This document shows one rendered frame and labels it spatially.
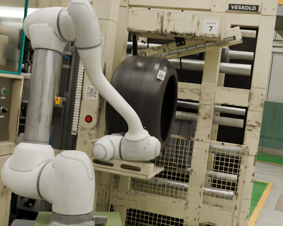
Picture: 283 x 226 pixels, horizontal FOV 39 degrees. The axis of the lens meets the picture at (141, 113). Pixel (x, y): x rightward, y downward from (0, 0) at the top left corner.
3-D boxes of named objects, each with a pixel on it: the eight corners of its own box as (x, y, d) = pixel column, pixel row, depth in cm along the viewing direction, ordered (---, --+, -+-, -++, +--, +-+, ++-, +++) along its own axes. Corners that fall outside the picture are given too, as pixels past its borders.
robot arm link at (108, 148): (102, 155, 188) (129, 156, 184) (88, 164, 174) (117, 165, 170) (101, 132, 187) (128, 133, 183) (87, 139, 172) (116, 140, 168)
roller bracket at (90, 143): (86, 157, 228) (88, 140, 228) (111, 149, 267) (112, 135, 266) (91, 158, 227) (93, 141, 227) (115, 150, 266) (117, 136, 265)
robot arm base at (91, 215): (106, 232, 144) (107, 217, 144) (43, 232, 142) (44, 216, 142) (107, 216, 162) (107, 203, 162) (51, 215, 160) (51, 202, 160)
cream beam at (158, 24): (126, 31, 259) (128, 8, 258) (137, 37, 283) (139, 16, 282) (221, 38, 242) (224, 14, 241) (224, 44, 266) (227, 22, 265)
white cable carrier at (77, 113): (71, 134, 244) (79, 55, 242) (74, 133, 249) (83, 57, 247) (77, 135, 243) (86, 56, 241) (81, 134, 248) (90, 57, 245)
